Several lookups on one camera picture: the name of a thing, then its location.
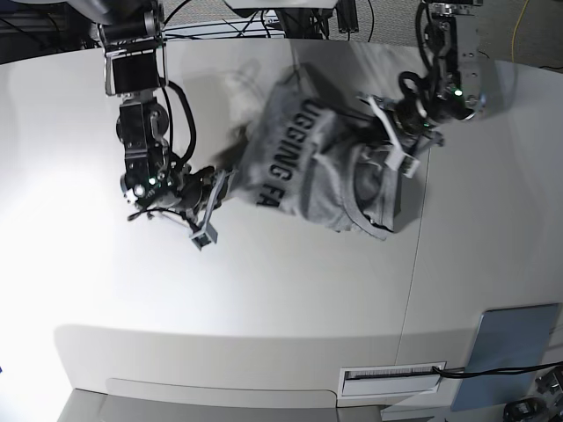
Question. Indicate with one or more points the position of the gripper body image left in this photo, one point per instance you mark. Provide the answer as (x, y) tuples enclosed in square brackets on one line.
[(191, 191)]

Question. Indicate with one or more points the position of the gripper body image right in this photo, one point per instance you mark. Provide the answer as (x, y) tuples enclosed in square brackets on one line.
[(416, 131)]

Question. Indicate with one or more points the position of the grey T-shirt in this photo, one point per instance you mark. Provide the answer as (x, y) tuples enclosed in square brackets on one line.
[(302, 156)]

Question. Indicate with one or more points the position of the blue-grey tablet board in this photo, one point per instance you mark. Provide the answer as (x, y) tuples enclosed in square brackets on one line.
[(510, 337)]

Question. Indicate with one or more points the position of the black device bottom right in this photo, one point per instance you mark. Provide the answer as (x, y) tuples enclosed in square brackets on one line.
[(523, 410)]

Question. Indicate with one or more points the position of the white base mount top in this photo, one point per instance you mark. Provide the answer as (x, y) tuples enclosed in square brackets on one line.
[(277, 4)]

